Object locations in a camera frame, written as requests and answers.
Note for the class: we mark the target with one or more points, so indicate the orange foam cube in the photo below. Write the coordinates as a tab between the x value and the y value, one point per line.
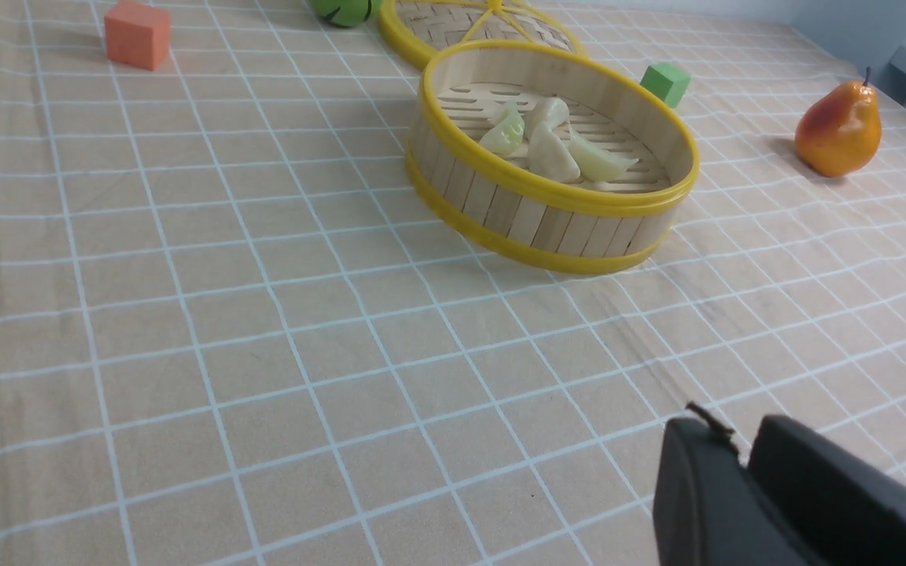
137	34

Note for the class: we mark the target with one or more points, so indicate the bamboo steamer tray yellow rim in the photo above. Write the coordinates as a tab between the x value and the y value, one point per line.
577	227

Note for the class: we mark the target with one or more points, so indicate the white dumpling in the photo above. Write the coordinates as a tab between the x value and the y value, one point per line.
548	157
550	111

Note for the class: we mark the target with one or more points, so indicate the green foam cube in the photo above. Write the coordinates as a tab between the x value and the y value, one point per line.
667	82

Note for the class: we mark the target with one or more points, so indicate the bamboo steamer lid yellow rim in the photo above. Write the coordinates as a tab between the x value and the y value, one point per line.
418	30

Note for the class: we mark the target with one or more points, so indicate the pale green dumpling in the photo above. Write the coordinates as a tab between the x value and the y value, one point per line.
595	163

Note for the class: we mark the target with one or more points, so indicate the green toy ball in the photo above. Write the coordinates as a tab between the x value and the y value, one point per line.
345	13

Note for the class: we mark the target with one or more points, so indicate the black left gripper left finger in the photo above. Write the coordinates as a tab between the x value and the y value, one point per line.
707	510

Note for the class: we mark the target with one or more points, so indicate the checkered beige tablecloth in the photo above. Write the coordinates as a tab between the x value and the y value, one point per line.
231	333

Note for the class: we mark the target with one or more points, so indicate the orange red toy pear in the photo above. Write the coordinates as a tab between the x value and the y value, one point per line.
842	131

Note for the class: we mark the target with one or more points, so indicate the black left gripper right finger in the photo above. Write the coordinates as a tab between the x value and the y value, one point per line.
848	511

